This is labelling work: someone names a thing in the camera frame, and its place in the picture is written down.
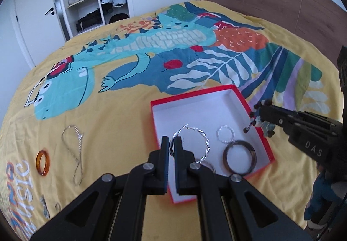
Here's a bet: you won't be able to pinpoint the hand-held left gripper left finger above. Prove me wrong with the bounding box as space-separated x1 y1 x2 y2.
30 136 170 241

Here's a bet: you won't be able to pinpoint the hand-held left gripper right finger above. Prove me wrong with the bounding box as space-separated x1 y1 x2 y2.
175 137 312 241

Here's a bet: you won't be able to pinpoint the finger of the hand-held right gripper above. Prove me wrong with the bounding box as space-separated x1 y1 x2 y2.
259 115 299 136
256 106 337 125

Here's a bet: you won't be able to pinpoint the beaded bracelet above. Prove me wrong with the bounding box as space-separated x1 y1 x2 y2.
244 99 275 138

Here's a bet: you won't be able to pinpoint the silver twisted hoop earring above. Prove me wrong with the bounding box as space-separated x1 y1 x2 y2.
170 123 211 163
217 125 234 144

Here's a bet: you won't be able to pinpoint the thin metal bangle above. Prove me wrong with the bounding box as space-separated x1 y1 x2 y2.
195 158 217 174

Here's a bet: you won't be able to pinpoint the dark brown bangle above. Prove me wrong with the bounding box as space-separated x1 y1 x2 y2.
223 140 257 176

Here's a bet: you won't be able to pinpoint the red cardboard box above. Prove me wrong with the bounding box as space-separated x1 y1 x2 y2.
150 84 275 205

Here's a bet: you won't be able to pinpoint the yellow dinosaur print blanket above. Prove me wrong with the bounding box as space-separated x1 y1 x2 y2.
0 0 347 241

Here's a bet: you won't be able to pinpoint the wooden headboard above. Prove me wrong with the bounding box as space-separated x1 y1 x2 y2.
200 0 347 60

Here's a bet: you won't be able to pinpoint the amber bangle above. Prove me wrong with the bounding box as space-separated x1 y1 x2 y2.
36 150 51 176

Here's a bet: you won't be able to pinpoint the silver metal clip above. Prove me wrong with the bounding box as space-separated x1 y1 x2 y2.
40 195 51 219

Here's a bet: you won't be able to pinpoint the black bag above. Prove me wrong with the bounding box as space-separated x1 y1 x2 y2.
110 13 129 24

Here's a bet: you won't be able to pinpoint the folded dark clothes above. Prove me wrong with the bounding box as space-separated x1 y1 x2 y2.
76 8 101 32

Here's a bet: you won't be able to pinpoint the silver chain necklace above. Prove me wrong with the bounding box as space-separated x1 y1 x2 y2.
61 125 84 187

